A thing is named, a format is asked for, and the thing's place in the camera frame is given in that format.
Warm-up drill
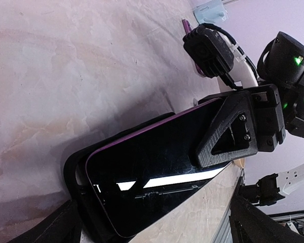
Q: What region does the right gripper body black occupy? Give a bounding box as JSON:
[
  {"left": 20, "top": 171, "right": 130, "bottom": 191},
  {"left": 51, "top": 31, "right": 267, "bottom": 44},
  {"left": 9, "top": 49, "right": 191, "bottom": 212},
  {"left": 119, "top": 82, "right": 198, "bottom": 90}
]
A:
[{"left": 248, "top": 85, "right": 286, "bottom": 152}]

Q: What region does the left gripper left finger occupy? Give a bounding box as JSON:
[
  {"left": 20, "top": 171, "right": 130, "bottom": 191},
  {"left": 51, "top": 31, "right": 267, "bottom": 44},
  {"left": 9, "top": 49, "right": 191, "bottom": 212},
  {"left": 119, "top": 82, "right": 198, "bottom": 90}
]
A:
[{"left": 10, "top": 200, "right": 81, "bottom": 243}]

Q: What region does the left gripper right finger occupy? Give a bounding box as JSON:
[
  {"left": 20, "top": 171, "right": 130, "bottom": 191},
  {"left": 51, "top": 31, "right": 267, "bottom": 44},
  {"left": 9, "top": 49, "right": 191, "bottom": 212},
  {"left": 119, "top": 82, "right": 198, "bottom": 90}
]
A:
[{"left": 229, "top": 196, "right": 304, "bottom": 243}]

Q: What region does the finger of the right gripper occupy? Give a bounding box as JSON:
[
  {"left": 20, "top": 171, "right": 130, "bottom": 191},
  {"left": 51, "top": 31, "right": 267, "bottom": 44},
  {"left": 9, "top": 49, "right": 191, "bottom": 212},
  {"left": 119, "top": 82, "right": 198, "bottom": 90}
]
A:
[{"left": 196, "top": 91, "right": 257, "bottom": 168}]

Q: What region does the purple-edged phone screen up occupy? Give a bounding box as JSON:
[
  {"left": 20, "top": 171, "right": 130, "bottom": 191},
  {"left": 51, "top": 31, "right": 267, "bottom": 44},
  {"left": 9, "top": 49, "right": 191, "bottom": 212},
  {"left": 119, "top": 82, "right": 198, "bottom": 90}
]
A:
[{"left": 85, "top": 99, "right": 226, "bottom": 238}]

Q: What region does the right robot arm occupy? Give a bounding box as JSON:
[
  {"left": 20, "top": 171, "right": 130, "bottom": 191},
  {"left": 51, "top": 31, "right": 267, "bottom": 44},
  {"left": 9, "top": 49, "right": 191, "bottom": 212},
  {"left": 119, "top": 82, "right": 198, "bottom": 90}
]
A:
[{"left": 184, "top": 24, "right": 304, "bottom": 168}]

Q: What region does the purple phone back up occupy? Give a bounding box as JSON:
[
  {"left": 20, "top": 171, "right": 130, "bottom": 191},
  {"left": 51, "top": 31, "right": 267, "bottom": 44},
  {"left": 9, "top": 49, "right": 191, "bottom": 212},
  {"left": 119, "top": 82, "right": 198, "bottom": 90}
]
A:
[{"left": 181, "top": 19, "right": 205, "bottom": 77}]

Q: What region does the light blue mug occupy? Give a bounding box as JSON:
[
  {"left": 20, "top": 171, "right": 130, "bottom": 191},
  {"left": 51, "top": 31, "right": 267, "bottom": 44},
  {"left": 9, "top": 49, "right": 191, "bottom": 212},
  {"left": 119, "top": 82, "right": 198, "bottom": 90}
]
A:
[{"left": 193, "top": 0, "right": 228, "bottom": 24}]

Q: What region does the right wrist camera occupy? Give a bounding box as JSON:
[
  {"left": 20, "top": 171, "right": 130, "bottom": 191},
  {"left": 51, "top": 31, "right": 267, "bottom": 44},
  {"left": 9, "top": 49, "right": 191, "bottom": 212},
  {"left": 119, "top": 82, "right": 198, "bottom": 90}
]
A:
[{"left": 182, "top": 24, "right": 259, "bottom": 91}]

